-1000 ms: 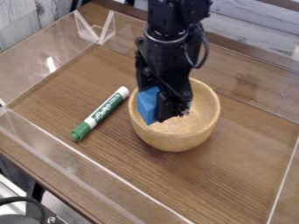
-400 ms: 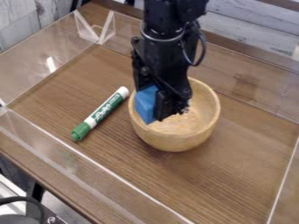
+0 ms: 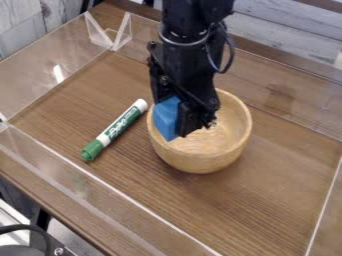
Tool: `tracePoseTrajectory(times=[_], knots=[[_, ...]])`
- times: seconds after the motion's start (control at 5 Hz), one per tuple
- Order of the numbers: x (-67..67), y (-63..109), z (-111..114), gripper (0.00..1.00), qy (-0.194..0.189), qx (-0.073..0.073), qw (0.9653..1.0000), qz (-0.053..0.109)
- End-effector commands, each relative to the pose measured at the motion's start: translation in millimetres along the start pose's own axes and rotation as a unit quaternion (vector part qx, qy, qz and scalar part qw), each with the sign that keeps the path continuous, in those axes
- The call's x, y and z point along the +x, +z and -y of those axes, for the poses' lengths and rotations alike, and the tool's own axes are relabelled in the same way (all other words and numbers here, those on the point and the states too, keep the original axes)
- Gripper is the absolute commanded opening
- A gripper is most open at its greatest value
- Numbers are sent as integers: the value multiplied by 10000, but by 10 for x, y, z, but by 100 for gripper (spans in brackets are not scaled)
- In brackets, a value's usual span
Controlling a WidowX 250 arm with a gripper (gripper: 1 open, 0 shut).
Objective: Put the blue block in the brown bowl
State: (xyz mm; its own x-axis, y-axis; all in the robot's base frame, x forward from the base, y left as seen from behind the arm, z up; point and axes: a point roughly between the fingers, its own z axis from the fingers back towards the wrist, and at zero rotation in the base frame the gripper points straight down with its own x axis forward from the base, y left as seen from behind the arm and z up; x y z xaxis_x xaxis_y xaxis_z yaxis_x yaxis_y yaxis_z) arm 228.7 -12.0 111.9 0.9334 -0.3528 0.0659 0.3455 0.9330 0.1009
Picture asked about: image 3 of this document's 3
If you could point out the clear acrylic tray walls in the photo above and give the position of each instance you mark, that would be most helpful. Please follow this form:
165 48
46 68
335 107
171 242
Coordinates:
270 205

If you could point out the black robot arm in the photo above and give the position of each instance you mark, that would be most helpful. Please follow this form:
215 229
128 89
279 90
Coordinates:
187 20

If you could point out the blue block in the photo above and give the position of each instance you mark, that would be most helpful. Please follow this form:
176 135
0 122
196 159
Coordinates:
164 115

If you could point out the brown wooden bowl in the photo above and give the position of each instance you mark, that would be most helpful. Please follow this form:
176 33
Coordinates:
208 149

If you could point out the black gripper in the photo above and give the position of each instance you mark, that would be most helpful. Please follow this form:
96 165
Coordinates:
181 72

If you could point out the green white marker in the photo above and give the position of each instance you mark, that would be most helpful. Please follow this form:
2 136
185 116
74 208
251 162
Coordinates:
113 130

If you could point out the clear acrylic corner bracket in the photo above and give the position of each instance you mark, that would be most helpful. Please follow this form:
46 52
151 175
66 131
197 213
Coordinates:
108 38

